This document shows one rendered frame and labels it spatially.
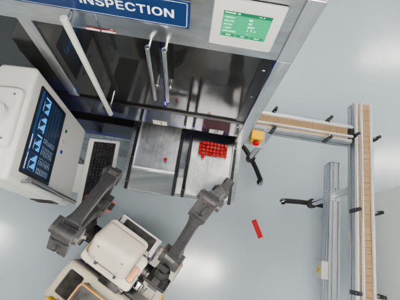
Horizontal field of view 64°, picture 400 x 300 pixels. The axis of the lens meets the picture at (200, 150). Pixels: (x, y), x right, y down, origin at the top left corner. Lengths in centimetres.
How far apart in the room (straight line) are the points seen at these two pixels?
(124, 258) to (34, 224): 172
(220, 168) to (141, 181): 49
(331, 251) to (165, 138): 139
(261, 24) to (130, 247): 101
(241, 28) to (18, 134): 96
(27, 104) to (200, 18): 82
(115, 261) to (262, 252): 167
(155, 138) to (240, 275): 141
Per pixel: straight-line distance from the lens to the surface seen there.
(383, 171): 345
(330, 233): 248
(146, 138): 204
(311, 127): 218
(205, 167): 198
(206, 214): 126
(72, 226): 129
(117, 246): 143
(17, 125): 149
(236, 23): 108
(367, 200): 220
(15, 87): 153
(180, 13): 109
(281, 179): 301
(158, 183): 196
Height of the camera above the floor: 279
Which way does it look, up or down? 72 degrees down
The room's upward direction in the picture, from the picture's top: 12 degrees clockwise
